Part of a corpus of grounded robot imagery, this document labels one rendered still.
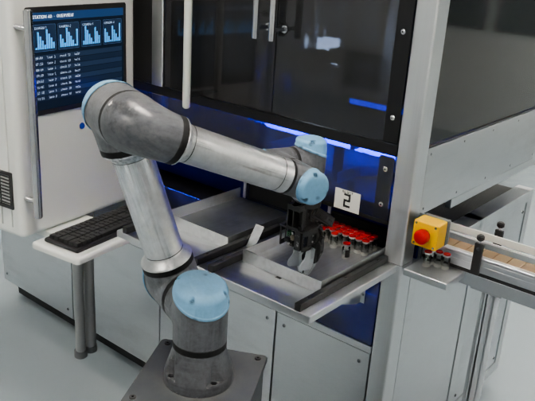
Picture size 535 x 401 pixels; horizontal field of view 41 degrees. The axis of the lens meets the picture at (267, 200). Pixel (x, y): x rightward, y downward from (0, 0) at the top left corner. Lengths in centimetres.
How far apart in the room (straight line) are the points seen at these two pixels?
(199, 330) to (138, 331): 143
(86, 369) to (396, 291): 151
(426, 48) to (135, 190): 80
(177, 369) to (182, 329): 9
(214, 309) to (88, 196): 104
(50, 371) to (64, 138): 115
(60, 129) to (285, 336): 96
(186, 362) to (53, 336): 184
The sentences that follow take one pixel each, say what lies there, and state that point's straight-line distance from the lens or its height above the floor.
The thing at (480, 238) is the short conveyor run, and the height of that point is 99.
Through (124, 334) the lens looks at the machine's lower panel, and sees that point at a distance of 297.
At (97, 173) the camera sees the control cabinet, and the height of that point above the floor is 94.
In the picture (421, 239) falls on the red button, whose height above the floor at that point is 99.
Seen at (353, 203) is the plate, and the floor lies 102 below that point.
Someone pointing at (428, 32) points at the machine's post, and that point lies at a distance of 181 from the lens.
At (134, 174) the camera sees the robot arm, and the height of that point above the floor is 124.
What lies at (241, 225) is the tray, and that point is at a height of 88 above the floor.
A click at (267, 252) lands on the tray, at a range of 197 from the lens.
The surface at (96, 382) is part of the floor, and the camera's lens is 299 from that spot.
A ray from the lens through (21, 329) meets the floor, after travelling 339.
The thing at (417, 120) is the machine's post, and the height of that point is 129.
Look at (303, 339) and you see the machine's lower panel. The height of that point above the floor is 52.
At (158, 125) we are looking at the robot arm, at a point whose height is 137.
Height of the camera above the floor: 169
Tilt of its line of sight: 20 degrees down
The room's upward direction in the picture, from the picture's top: 4 degrees clockwise
